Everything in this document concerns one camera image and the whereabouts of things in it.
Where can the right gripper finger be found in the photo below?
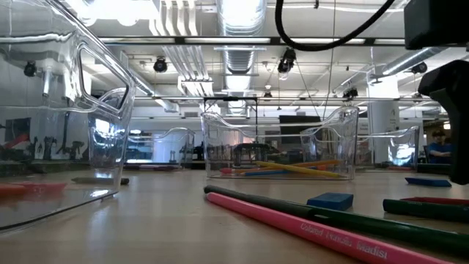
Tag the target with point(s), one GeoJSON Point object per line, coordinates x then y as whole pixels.
{"type": "Point", "coordinates": [459, 128]}

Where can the red crayon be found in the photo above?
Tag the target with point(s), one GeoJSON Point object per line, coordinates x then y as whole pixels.
{"type": "Point", "coordinates": [439, 201]}

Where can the clear plastic bin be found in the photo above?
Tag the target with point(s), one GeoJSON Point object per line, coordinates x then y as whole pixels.
{"type": "Point", "coordinates": [161, 150]}
{"type": "Point", "coordinates": [403, 150]}
{"type": "Point", "coordinates": [44, 146]}
{"type": "Point", "coordinates": [329, 146]}

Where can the orange pencil red eraser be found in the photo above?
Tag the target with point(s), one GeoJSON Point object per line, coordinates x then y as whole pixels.
{"type": "Point", "coordinates": [322, 162]}

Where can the yellow pencil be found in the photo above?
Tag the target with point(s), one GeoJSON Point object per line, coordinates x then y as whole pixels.
{"type": "Point", "coordinates": [300, 170]}

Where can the pink colored pencil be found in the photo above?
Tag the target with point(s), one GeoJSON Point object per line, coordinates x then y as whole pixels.
{"type": "Point", "coordinates": [293, 224]}

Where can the dark green coloured pencil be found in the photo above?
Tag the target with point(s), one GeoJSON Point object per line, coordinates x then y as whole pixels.
{"type": "Point", "coordinates": [256, 200]}

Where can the purple crayon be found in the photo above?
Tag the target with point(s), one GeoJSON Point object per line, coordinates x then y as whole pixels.
{"type": "Point", "coordinates": [165, 168]}

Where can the person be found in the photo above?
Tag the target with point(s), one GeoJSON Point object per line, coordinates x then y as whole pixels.
{"type": "Point", "coordinates": [439, 146]}

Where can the black ceiling spotlight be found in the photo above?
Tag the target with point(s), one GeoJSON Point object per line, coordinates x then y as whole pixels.
{"type": "Point", "coordinates": [419, 67]}
{"type": "Point", "coordinates": [160, 65]}

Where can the white pillar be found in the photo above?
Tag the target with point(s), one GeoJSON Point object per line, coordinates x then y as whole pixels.
{"type": "Point", "coordinates": [383, 121]}

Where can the thick blue eraser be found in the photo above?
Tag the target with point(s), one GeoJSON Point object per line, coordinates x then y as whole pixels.
{"type": "Point", "coordinates": [329, 203]}

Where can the black monitor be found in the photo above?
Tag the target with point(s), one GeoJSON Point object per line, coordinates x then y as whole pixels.
{"type": "Point", "coordinates": [298, 122]}

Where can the black overhead camera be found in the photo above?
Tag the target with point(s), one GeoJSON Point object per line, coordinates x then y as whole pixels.
{"type": "Point", "coordinates": [287, 60]}

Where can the black silver frame crossbar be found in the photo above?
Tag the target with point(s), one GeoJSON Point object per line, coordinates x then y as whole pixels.
{"type": "Point", "coordinates": [238, 40]}

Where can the silver ventilation duct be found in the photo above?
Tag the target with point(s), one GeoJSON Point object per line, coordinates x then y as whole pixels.
{"type": "Point", "coordinates": [240, 22]}

